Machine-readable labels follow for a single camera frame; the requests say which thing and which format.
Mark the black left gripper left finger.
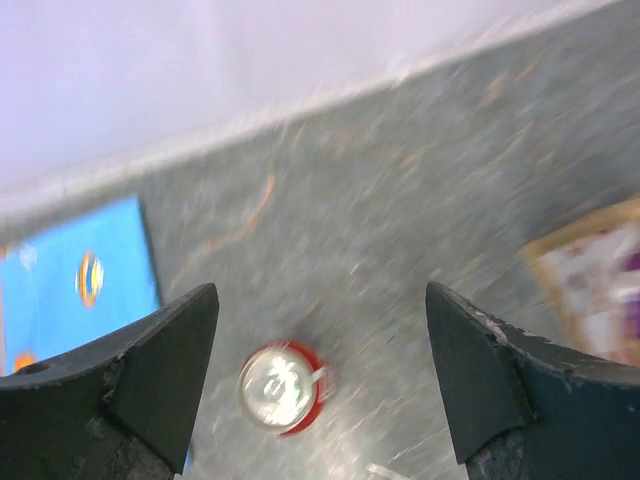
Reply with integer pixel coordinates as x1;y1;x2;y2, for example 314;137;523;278
1;283;219;479

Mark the burlap canvas tote bag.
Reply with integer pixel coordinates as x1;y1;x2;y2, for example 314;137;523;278
523;196;639;367

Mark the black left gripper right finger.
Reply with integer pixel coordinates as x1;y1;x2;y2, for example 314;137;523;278
425;282;639;479

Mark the red cola can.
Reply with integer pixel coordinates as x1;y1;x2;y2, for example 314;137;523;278
237;340;336;437

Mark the blue patterned cloth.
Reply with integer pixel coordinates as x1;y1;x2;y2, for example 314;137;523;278
1;197;160;375

